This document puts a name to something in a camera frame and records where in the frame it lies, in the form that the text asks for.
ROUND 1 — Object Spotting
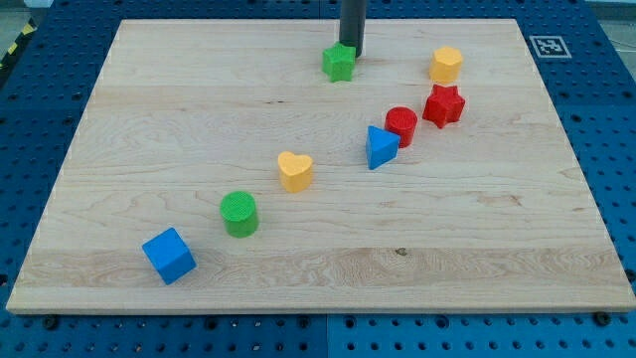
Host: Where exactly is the green cylinder block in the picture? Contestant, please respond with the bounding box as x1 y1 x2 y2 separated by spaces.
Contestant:
220 191 259 238

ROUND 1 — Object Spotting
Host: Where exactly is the blue triangle block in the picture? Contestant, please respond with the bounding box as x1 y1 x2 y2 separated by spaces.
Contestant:
366 126 400 170

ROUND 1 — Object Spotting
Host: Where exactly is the black screw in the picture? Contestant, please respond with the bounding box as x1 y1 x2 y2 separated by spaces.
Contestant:
593 311 612 327
42 315 59 330

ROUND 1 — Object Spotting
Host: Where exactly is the yellow heart block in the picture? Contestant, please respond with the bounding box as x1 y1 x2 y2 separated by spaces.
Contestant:
277 151 313 193

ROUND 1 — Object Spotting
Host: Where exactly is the green star block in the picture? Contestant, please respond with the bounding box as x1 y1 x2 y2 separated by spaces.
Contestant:
322 42 356 83

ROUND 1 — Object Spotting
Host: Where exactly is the light wooden board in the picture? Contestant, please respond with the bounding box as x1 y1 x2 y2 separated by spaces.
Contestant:
7 19 635 315

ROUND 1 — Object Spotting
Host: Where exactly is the red star block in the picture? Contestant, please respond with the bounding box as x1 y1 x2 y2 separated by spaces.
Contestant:
422 85 466 129

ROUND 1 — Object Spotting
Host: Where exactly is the blue cube block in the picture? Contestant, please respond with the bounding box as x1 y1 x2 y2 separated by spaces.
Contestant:
141 227 197 285

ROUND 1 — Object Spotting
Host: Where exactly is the black screw bottom right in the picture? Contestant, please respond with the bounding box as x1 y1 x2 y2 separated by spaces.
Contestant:
593 311 612 327

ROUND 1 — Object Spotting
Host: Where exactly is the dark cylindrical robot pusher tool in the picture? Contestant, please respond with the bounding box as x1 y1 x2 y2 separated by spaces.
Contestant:
339 0 368 58

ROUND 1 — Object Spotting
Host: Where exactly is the black screw bottom left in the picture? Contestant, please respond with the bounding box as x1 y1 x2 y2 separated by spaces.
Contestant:
42 315 59 330

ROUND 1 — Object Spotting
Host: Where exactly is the red cylinder block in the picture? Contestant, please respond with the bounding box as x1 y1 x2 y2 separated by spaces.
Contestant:
385 106 417 148

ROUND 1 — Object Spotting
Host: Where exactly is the yellow hexagon block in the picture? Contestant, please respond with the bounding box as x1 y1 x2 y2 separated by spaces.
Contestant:
429 47 463 84

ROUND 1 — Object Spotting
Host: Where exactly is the white fiducial marker tag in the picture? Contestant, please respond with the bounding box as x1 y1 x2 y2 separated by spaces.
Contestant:
530 35 571 59

